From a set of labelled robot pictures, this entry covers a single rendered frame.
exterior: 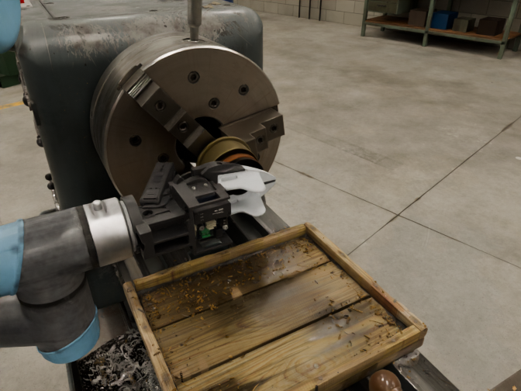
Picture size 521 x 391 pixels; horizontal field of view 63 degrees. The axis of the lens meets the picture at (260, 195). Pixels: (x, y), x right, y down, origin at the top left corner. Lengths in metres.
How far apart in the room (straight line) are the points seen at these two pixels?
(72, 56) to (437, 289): 1.79
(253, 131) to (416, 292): 1.53
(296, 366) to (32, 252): 0.36
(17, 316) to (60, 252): 0.11
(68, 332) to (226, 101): 0.41
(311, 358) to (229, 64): 0.45
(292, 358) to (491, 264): 1.86
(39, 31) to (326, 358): 0.67
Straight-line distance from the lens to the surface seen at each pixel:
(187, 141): 0.64
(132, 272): 0.83
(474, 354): 1.93
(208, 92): 0.70
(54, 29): 0.82
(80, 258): 0.51
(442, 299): 2.10
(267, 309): 0.68
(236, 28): 0.88
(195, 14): 0.70
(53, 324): 0.56
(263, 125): 0.72
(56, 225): 0.51
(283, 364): 0.62
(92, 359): 1.10
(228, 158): 0.59
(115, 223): 0.50
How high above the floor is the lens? 1.38
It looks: 32 degrees down
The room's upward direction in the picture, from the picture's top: straight up
